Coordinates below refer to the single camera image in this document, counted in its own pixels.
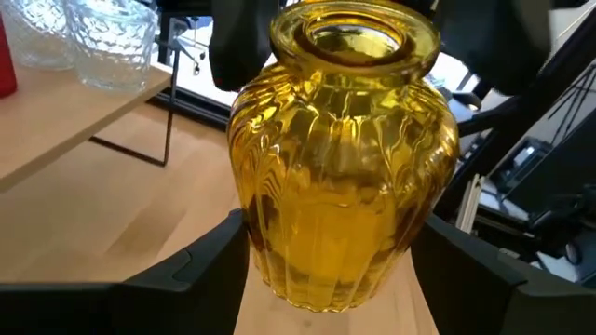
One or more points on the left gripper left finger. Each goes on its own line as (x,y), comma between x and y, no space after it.
(139,307)

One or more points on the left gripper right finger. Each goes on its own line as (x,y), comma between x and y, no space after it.
(503,302)

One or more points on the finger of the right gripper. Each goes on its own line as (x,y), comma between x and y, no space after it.
(242,46)
(493,46)

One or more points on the clear wide round glass vase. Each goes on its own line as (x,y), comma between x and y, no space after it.
(112,42)

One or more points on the yellow small ribbed vase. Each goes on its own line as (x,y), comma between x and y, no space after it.
(344,186)

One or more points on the clear textured glass vase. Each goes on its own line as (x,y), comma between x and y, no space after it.
(37,32)

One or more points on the red tall glass vase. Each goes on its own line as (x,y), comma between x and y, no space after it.
(7,60)

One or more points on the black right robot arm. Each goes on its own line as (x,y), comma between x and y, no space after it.
(521,93)

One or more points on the wooden shelf with black legs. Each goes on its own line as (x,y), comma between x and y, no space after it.
(56,125)

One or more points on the black aluminium table frame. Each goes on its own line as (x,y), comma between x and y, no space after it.
(195,109)

